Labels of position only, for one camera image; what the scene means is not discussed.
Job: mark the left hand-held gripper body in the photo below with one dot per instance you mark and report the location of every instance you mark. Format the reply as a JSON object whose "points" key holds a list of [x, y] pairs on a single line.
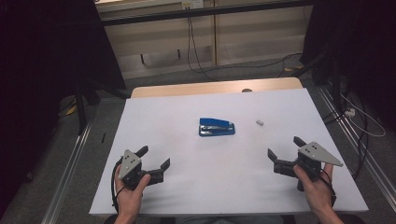
{"points": [[129, 165]]}

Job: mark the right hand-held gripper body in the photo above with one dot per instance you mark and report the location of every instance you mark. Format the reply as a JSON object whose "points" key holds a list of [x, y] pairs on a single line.
{"points": [[314, 154]]}

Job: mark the silver staple strip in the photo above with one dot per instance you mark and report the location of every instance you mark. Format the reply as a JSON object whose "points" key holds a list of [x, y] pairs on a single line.
{"points": [[259, 122]]}

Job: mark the blue stapler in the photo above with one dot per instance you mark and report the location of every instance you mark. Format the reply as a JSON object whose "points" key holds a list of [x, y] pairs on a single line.
{"points": [[216, 127]]}

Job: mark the person's left hand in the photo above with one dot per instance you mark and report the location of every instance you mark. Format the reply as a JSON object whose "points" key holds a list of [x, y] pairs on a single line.
{"points": [[129, 200]]}

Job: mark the person's right hand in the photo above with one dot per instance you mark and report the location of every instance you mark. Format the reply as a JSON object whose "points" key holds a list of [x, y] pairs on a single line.
{"points": [[319, 194]]}

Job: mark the small black floor object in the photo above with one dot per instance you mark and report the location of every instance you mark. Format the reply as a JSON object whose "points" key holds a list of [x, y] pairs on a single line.
{"points": [[103, 137]]}

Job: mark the white power strip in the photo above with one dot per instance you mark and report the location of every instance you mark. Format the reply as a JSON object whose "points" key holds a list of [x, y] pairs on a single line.
{"points": [[350, 112]]}

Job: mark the yellow tape strip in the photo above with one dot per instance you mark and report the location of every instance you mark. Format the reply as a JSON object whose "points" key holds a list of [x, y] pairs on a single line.
{"points": [[71, 109], [294, 68]]}

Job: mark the black metal stand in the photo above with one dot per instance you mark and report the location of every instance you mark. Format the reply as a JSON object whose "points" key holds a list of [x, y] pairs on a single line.
{"points": [[82, 105], [327, 67]]}

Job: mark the black curtain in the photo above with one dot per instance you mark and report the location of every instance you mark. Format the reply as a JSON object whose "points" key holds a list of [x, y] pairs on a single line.
{"points": [[361, 46], [43, 68]]}

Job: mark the beige cabinet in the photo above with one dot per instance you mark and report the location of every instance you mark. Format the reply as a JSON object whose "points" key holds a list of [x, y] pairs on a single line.
{"points": [[243, 40]]}

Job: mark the black horizontal bar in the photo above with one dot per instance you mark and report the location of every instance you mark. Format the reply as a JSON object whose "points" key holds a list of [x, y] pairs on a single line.
{"points": [[202, 12]]}

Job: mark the aluminium floor rail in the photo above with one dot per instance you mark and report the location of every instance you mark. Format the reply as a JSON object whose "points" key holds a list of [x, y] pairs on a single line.
{"points": [[361, 146], [67, 174]]}

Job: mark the white wall outlet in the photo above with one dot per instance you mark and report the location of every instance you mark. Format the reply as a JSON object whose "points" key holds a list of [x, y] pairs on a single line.
{"points": [[192, 4]]}

